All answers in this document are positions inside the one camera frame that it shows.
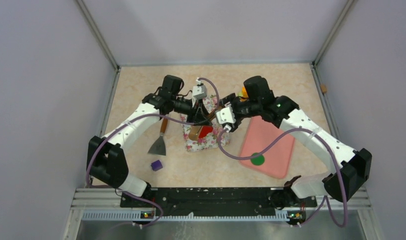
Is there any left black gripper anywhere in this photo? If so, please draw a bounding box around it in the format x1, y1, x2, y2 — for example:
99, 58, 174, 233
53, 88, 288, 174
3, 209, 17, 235
171, 95, 212, 126

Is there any red dough piece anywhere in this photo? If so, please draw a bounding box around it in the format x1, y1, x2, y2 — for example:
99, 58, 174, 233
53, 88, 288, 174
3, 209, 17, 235
197, 125, 213, 139

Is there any wooden rolling pin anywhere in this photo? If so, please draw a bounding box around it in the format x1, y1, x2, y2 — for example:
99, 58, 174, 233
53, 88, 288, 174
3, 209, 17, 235
188, 125, 203, 141

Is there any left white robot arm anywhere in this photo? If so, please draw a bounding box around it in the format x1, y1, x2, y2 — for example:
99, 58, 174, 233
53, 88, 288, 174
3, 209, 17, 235
86, 75, 213, 207

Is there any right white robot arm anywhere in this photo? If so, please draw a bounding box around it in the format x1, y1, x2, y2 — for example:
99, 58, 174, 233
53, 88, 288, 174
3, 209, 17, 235
231, 75, 372, 206

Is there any green dough disc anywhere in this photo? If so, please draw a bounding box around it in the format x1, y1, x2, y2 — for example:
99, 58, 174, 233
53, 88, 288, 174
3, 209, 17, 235
250, 152, 265, 166

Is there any orange crown-shaped toy block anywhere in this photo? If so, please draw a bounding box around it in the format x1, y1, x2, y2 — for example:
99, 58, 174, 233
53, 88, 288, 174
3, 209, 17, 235
238, 87, 248, 99

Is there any floral rectangular tray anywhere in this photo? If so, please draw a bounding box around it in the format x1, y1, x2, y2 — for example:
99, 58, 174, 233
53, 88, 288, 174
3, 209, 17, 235
179, 94, 231, 152

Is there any pink plastic tray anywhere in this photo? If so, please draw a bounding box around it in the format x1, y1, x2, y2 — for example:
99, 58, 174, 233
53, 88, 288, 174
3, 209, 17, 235
238, 115, 296, 180

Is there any purple cube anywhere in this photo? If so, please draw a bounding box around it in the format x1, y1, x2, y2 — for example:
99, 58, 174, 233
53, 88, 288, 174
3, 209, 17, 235
151, 160, 163, 172

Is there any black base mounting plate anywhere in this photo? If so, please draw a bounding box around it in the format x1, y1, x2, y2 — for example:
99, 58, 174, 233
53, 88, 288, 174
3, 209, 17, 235
120, 187, 318, 217

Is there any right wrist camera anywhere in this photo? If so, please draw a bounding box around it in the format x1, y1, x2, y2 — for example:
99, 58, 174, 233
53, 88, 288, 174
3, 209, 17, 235
215, 106, 236, 133

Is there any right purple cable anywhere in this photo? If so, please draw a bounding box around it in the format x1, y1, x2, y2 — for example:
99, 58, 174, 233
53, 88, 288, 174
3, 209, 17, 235
217, 126, 349, 229

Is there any metal scraper wooden handle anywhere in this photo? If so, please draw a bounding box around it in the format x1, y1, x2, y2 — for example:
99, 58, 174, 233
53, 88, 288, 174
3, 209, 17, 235
147, 118, 168, 156

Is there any small brown wall clip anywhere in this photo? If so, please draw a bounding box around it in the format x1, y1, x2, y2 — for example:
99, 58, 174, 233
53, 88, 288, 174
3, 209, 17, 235
320, 84, 328, 94

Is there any aluminium frame rail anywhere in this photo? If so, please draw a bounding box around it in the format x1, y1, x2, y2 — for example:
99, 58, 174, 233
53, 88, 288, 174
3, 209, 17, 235
62, 187, 385, 240

